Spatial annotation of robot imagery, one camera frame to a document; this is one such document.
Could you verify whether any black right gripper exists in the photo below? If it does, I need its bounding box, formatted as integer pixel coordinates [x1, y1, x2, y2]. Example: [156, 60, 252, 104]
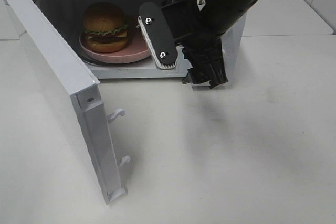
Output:
[138, 0, 228, 89]

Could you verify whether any pink round plate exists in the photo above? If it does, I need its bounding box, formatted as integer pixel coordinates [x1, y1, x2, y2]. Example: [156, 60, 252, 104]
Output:
[78, 16, 153, 65]

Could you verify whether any toy hamburger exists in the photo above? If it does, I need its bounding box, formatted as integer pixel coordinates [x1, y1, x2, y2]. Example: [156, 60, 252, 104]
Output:
[82, 2, 129, 53]

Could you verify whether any white microwave door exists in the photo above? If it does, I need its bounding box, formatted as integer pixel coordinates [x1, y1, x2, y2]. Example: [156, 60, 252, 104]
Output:
[4, 0, 131, 204]

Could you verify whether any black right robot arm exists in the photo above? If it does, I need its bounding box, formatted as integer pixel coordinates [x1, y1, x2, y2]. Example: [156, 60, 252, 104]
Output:
[138, 0, 258, 88]

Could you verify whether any glass microwave turntable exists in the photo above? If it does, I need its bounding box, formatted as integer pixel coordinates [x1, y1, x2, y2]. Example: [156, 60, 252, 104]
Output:
[80, 56, 153, 67]

